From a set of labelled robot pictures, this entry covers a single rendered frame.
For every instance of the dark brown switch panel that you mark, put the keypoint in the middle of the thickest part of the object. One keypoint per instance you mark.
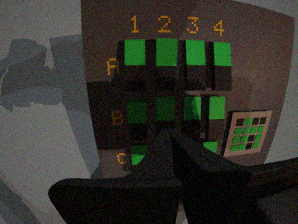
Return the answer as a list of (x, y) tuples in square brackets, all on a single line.
[(215, 70)]

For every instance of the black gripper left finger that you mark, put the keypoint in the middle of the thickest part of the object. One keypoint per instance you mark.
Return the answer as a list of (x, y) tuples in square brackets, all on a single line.
[(150, 194)]

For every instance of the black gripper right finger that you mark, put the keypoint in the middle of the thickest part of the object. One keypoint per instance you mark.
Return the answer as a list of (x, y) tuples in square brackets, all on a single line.
[(215, 190)]

